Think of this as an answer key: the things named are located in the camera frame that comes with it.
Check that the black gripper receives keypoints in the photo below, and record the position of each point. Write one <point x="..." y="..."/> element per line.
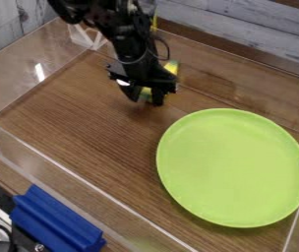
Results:
<point x="138" y="75"/>

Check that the yellow toy banana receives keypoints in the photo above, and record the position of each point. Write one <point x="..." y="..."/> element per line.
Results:
<point x="146" y="94"/>

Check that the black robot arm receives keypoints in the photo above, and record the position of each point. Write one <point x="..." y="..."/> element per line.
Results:
<point x="126" y="26"/>

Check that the green plastic plate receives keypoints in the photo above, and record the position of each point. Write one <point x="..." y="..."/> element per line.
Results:
<point x="229" y="165"/>

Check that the yellow labelled tin can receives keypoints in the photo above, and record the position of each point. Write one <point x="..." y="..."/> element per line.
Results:
<point x="154" y="20"/>

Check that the blue plastic clamp block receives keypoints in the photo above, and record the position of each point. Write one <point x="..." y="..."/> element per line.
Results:
<point x="61" y="230"/>

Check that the clear acrylic corner bracket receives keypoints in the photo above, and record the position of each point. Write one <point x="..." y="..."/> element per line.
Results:
<point x="88" y="37"/>

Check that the clear acrylic wall panels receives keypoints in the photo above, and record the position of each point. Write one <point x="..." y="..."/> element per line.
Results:
<point x="76" y="139"/>

